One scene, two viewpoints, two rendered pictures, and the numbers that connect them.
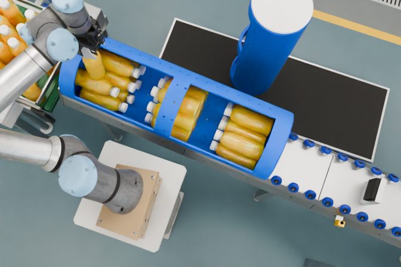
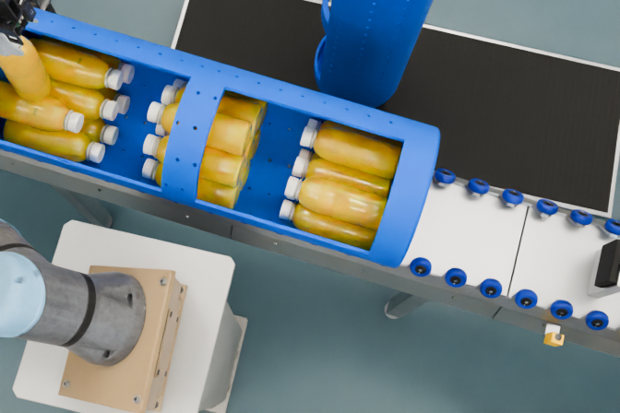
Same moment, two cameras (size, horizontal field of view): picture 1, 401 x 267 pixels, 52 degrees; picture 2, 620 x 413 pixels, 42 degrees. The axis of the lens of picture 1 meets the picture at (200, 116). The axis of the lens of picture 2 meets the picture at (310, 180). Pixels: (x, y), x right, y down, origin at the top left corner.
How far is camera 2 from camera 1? 0.09 m
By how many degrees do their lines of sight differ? 2
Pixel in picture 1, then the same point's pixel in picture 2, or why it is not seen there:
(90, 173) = (29, 286)
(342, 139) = (547, 178)
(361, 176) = (587, 241)
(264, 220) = (412, 355)
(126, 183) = (110, 300)
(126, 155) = (109, 247)
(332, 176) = (530, 248)
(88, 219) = (42, 385)
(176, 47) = (203, 31)
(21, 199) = not seen: outside the picture
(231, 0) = not seen: outside the picture
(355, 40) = not seen: outside the picture
